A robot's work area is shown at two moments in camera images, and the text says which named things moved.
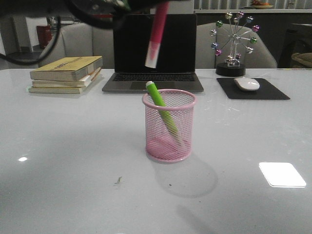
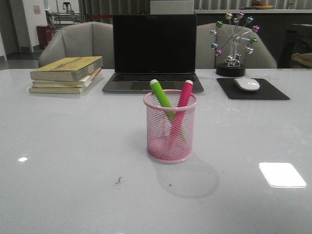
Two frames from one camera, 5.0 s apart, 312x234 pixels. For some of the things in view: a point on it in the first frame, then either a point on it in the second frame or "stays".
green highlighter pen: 164,111 to 157,87
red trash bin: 44,35 stays
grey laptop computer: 176,66 stays
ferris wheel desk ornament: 231,67 stays
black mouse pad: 229,90 stays
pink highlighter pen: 160,16 to 179,116
